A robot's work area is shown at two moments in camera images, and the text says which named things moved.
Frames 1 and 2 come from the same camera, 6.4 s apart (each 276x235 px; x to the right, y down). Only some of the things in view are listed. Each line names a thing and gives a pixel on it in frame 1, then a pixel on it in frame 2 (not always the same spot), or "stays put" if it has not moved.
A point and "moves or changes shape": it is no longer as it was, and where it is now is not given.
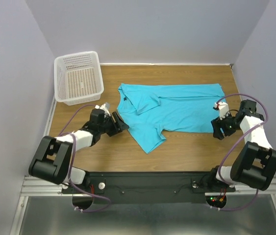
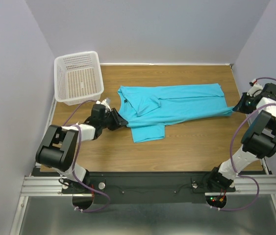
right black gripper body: (229, 126) → (249, 106)
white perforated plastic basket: (78, 79) stays put
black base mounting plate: (133, 188) stays put
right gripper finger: (216, 124) → (241, 104)
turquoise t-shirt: (150, 109) moves or changes shape
